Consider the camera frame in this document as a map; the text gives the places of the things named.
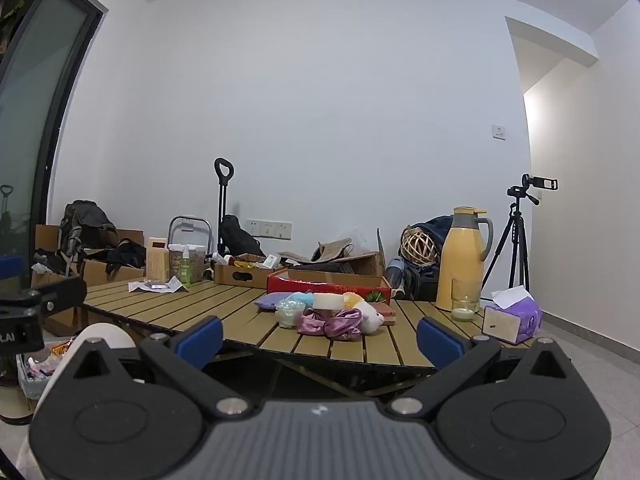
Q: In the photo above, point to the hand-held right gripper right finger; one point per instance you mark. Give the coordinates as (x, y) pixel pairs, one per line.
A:
(442, 342)

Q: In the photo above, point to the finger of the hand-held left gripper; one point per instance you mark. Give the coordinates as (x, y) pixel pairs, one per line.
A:
(11, 266)
(55, 296)

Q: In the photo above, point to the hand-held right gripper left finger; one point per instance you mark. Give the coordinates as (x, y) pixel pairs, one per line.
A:
(197, 342)

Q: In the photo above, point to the pink sponge block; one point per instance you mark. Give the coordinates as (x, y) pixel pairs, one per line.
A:
(388, 312)

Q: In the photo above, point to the white plush toy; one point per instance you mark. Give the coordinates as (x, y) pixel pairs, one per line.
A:
(372, 317)

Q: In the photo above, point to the lavender fuzzy towel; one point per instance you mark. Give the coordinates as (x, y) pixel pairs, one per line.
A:
(270, 301)

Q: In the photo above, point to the red cardboard box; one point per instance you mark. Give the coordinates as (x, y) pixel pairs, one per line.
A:
(365, 291)

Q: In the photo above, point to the clear plastic bag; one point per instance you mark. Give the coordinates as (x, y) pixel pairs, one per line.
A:
(289, 316)

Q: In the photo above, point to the yellow soft toy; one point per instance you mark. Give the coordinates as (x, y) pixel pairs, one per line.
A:
(353, 300)

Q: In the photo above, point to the blue plush toy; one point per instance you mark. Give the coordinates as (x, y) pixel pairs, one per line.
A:
(302, 299)

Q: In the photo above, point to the pink satin scrunchie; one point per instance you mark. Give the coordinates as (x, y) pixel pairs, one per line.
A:
(330, 324)

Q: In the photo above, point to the yellow white sponge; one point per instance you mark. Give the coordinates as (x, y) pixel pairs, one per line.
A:
(327, 301)

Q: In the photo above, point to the brown cardboard box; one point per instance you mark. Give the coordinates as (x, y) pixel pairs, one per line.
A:
(95, 272)
(62, 322)

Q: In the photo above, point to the clear glass cup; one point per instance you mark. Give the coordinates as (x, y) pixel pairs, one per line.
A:
(462, 313)

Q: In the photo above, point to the trash bin with bag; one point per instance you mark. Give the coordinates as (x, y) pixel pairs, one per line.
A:
(35, 380)

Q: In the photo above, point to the black duffel bag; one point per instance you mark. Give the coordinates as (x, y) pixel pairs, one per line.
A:
(420, 285)

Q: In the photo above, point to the clear plastic packets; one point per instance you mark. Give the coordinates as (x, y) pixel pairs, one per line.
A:
(172, 286)

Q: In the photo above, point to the white round object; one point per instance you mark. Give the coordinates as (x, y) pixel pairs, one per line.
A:
(105, 335)

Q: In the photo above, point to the green spray bottle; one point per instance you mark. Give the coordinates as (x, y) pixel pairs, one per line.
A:
(185, 271)

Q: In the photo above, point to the black clothes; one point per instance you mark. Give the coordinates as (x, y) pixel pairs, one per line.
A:
(125, 255)

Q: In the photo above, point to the clear grain container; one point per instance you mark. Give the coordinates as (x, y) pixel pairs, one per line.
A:
(198, 260)

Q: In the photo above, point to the dark backpack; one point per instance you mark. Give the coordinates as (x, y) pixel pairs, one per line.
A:
(87, 220)

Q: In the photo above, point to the yellow thermos jug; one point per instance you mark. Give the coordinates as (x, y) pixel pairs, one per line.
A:
(457, 260)

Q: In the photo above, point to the purple tissue box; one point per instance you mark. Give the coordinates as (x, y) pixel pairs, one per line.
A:
(525, 317)

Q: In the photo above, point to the white tube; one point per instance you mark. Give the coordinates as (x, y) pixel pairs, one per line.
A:
(222, 259)

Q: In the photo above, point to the blue bottle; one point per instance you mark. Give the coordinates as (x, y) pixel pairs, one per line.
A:
(396, 267)

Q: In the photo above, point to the beige carton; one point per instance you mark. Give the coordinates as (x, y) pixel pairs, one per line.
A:
(157, 260)

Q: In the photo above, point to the rattan ball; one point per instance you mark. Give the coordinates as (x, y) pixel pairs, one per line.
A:
(420, 246)

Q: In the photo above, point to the small white box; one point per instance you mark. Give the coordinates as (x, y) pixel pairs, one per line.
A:
(270, 261)

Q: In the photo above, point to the black trolley bag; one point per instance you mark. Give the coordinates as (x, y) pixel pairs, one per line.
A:
(240, 237)

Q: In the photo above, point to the large open cardboard box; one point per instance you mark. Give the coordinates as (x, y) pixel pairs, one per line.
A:
(360, 263)

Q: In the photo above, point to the dark blue jacket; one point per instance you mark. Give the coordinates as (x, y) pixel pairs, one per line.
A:
(442, 225)

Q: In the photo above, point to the black hand trolley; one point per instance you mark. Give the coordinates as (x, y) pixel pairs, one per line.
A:
(220, 210)

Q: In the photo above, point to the black tripod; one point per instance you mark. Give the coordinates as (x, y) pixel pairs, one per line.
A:
(515, 220)

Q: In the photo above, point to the brown kraft paper bag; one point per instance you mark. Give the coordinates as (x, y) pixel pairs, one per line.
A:
(332, 251)

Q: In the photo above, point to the dark framed glass door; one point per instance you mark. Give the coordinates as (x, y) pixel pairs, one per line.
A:
(30, 110)

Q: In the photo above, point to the white metal stool frame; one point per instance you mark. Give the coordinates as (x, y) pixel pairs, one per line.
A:
(188, 224)

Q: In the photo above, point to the white wall outlet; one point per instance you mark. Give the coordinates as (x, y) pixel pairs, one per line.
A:
(252, 227)
(267, 228)
(284, 229)

